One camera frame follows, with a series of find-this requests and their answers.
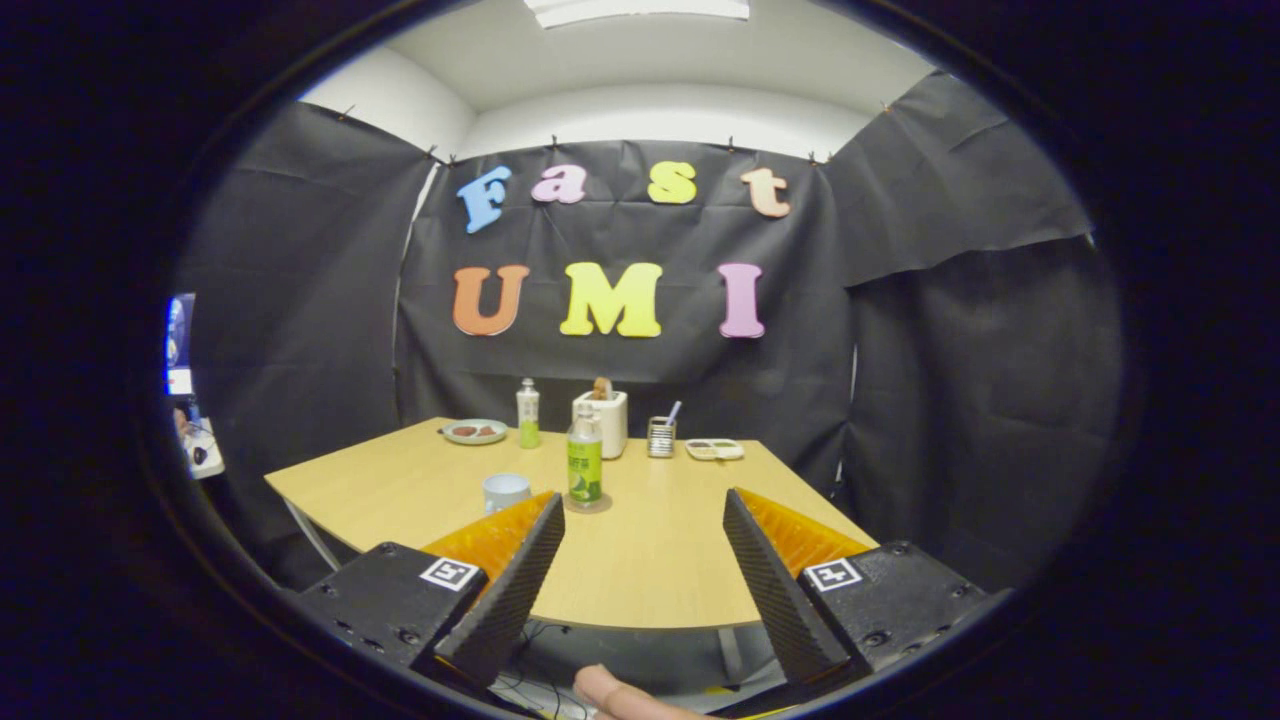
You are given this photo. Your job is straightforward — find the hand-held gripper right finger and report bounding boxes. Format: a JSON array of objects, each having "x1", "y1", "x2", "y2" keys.
[{"x1": 721, "y1": 487, "x2": 986, "y2": 691}]

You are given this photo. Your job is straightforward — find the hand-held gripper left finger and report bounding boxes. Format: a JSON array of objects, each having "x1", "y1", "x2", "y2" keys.
[{"x1": 290, "y1": 490, "x2": 566, "y2": 691}]

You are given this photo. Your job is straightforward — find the pale blue cup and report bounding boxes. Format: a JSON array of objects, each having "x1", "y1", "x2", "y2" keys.
[{"x1": 483, "y1": 473, "x2": 533, "y2": 515}]

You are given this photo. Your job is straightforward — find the green label juice bottle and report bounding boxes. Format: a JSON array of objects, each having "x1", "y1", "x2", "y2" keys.
[{"x1": 567, "y1": 403, "x2": 604, "y2": 506}]

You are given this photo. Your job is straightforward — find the wooden table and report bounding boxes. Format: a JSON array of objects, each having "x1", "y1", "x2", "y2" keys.
[{"x1": 265, "y1": 417, "x2": 881, "y2": 631}]

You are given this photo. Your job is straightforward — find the white toaster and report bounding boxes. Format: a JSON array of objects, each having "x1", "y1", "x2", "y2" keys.
[{"x1": 572, "y1": 390, "x2": 629, "y2": 460}]

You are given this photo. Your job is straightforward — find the white side desk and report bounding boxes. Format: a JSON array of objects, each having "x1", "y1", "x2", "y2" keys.
[{"x1": 175, "y1": 405, "x2": 227, "y2": 480}]

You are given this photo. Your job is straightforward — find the computer monitor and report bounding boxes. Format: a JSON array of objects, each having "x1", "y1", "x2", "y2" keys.
[{"x1": 165, "y1": 293, "x2": 197, "y2": 398}]

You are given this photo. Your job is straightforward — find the ceiling light panel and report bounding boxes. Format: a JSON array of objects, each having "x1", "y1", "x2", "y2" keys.
[{"x1": 523, "y1": 0, "x2": 751, "y2": 29}]

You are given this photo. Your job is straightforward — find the black cables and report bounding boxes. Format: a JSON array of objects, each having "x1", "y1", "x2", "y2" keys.
[{"x1": 495, "y1": 625, "x2": 576, "y2": 719}]

